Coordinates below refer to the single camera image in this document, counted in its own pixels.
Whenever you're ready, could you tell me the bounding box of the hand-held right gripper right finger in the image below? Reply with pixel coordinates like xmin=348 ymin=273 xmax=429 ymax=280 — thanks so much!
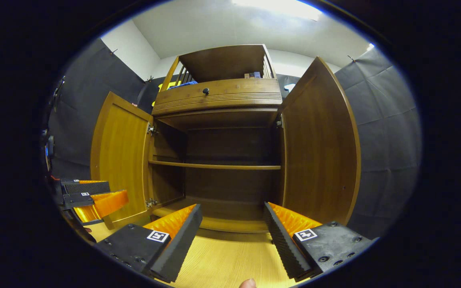
xmin=263 ymin=202 xmax=375 ymax=280

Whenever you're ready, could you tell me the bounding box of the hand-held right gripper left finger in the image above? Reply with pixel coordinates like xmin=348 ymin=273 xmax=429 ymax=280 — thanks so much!
xmin=94 ymin=204 xmax=203 ymax=284

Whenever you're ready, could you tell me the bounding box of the wooden shoe cabinet door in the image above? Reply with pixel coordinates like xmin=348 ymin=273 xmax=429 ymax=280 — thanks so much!
xmin=275 ymin=56 xmax=362 ymax=226
xmin=90 ymin=91 xmax=154 ymax=230

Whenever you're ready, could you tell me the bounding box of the wooden cabinet drawer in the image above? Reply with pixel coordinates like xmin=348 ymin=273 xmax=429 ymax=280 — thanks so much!
xmin=152 ymin=78 xmax=283 ymax=116

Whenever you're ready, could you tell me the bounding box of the black backdrop cloth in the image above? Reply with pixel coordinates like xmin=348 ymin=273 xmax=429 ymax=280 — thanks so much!
xmin=48 ymin=38 xmax=422 ymax=240

